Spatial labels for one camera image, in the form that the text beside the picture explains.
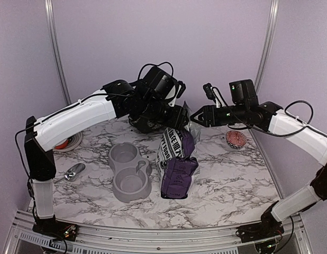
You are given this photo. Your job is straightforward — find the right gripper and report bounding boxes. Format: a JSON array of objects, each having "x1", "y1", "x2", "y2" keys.
[{"x1": 190, "y1": 103, "x2": 248, "y2": 127}]

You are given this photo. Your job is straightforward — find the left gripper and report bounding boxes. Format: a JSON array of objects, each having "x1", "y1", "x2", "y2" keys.
[{"x1": 140, "y1": 95, "x2": 189, "y2": 129}]

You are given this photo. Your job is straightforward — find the purple pet food bag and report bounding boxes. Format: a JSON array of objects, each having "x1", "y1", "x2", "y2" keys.
[{"x1": 155, "y1": 100, "x2": 203, "y2": 199}]

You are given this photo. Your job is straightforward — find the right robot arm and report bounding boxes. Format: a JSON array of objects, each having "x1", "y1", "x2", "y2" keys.
[{"x1": 190, "y1": 79, "x2": 327, "y2": 237}]

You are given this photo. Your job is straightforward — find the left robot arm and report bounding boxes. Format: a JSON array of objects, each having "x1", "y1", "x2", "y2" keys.
[{"x1": 24, "y1": 64, "x2": 189, "y2": 235}]

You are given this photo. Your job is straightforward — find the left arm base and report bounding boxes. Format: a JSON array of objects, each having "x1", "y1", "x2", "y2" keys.
[{"x1": 32, "y1": 222, "x2": 79, "y2": 241}]

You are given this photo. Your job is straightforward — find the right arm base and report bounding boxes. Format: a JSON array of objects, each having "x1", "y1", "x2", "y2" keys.
[{"x1": 235, "y1": 223, "x2": 285, "y2": 243}]

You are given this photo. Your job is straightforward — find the grey double pet bowl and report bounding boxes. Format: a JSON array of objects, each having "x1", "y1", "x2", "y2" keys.
[{"x1": 108, "y1": 142, "x2": 152, "y2": 203}]

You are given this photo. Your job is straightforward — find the metal food scoop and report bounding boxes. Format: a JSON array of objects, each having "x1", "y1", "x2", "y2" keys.
[{"x1": 53, "y1": 163, "x2": 86, "y2": 184}]

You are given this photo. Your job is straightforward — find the red patterned small bowl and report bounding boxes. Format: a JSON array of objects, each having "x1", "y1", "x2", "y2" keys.
[{"x1": 225, "y1": 130, "x2": 247, "y2": 149}]

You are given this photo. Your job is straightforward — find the black floral square plate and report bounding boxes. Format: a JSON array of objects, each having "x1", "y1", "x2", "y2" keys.
[{"x1": 128, "y1": 116, "x2": 164, "y2": 134}]

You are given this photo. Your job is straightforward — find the grey round plate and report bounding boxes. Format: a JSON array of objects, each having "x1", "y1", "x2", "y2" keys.
[{"x1": 53, "y1": 132, "x2": 83, "y2": 152}]

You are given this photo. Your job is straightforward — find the red and white bowl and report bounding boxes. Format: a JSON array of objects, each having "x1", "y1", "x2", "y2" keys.
[{"x1": 54, "y1": 139, "x2": 69, "y2": 150}]

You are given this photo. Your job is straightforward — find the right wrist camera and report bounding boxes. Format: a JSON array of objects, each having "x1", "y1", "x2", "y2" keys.
[{"x1": 203, "y1": 83, "x2": 222, "y2": 108}]

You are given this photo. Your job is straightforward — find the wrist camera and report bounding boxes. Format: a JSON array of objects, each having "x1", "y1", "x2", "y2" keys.
[
  {"x1": 169, "y1": 80, "x2": 186, "y2": 106},
  {"x1": 203, "y1": 83, "x2": 222, "y2": 108}
]

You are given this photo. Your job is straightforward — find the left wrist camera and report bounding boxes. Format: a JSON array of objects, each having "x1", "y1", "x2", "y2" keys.
[{"x1": 169, "y1": 80, "x2": 186, "y2": 106}]

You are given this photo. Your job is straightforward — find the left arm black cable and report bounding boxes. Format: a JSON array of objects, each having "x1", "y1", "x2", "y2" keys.
[{"x1": 14, "y1": 62, "x2": 175, "y2": 225}]

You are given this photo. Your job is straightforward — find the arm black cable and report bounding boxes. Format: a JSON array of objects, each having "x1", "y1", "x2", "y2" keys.
[
  {"x1": 14, "y1": 62, "x2": 175, "y2": 225},
  {"x1": 211, "y1": 86, "x2": 316, "y2": 138}
]

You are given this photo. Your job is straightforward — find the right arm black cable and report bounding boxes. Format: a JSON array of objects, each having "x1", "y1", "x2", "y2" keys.
[{"x1": 211, "y1": 86, "x2": 316, "y2": 138}]

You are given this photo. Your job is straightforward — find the right aluminium frame post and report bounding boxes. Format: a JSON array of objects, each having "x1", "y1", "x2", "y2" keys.
[{"x1": 255, "y1": 0, "x2": 279, "y2": 93}]

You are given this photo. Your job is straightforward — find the aluminium frame post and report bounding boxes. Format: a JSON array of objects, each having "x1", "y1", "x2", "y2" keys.
[
  {"x1": 255, "y1": 0, "x2": 279, "y2": 93},
  {"x1": 44, "y1": 0, "x2": 72, "y2": 106}
]

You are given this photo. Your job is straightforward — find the front aluminium rail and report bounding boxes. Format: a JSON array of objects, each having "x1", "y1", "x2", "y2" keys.
[{"x1": 3, "y1": 211, "x2": 313, "y2": 253}]

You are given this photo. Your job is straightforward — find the left aluminium frame post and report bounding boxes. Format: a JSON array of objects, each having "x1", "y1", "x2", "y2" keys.
[{"x1": 44, "y1": 0, "x2": 72, "y2": 106}]

